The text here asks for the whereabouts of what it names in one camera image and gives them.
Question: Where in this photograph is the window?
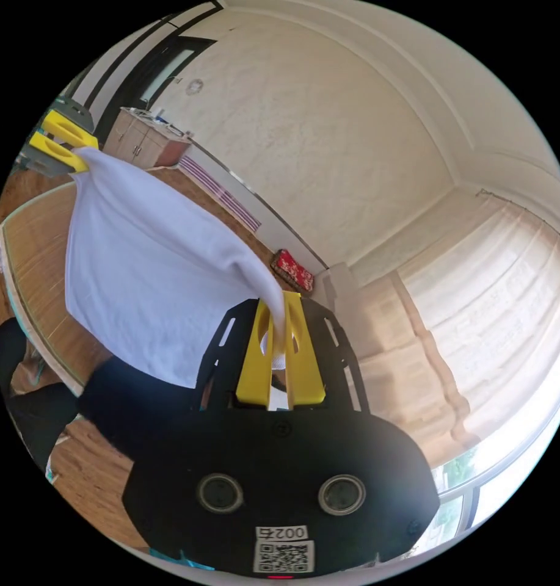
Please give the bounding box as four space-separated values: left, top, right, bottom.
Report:
434 366 560 546

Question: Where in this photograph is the person's body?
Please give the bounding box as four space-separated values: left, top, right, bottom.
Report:
0 318 207 473

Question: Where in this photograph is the light wooden flat board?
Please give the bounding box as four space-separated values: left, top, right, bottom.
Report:
0 181 118 400

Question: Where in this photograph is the dark framed door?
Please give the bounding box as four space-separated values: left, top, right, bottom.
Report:
85 34 218 145

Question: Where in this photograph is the wooden cupboard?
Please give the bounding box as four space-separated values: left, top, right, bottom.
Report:
103 106 192 169

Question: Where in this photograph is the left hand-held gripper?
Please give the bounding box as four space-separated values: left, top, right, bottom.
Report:
18 95 100 178

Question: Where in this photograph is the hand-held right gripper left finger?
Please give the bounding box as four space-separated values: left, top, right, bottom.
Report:
236 298 276 409

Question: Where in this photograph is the purple striped folded mattress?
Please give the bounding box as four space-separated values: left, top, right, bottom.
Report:
176 154 263 231

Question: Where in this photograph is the sheer beige curtain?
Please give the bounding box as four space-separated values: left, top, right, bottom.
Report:
395 195 560 461

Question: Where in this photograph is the red patterned cushion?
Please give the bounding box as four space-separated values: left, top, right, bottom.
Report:
269 248 317 292

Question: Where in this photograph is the white blue striped short sleeve shirt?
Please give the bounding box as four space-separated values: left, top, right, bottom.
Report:
64 146 289 391

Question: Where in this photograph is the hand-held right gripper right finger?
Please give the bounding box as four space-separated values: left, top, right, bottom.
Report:
283 292 327 409

